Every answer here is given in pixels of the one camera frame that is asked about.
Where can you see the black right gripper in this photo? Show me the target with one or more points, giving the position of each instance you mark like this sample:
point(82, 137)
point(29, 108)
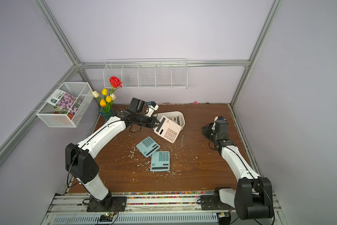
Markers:
point(208, 129)

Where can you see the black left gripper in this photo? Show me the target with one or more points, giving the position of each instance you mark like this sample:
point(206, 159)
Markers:
point(152, 123)

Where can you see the teal calculator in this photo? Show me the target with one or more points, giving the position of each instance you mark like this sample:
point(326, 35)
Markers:
point(160, 161)
point(148, 146)

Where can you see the pink calculator front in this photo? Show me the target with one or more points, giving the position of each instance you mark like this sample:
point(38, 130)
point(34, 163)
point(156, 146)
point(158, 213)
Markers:
point(167, 129)

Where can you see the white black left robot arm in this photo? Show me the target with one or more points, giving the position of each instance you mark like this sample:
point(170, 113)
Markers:
point(79, 158)

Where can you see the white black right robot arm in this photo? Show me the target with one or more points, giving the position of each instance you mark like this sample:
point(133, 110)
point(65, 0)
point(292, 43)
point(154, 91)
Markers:
point(252, 198)

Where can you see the white plastic storage box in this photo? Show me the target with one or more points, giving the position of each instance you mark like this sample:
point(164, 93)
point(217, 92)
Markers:
point(171, 114)

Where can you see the artificial tulip bouquet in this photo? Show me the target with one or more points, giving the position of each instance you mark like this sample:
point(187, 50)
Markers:
point(108, 94)

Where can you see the purple flower pot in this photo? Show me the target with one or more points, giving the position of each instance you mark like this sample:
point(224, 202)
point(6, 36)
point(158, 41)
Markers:
point(68, 105)

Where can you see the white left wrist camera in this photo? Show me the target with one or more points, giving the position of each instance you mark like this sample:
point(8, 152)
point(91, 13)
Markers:
point(152, 108)

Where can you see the white wire wall shelf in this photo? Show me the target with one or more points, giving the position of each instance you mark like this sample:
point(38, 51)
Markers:
point(163, 73)

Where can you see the white wire basket left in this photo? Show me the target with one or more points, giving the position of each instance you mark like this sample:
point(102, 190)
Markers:
point(80, 90)

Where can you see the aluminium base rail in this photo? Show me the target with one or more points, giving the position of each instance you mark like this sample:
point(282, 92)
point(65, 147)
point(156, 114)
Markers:
point(152, 208)

